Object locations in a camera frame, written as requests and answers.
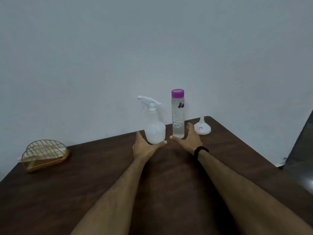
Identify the white plastic funnel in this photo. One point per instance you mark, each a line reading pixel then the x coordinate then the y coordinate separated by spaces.
pixel 202 129

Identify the person's left forearm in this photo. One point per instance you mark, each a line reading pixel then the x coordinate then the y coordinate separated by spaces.
pixel 115 200

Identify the person's left hand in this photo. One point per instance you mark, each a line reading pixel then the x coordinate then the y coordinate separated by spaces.
pixel 144 150

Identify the white trigger sprayer head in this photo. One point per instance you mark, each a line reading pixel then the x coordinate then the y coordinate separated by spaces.
pixel 149 100

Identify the person's right forearm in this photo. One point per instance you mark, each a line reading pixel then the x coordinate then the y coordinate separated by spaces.
pixel 239 193

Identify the dark wooden table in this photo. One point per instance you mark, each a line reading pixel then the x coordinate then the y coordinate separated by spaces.
pixel 61 193

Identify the person's right hand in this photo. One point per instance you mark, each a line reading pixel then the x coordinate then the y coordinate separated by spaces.
pixel 192 141

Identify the clear water bottle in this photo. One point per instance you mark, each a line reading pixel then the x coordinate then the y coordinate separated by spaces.
pixel 178 117

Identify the purple bottle cap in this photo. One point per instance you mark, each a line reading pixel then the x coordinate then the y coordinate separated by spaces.
pixel 178 93

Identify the white spray bottle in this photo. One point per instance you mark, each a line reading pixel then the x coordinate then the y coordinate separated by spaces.
pixel 155 132

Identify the black wristband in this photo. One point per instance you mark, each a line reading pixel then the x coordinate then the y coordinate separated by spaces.
pixel 201 150

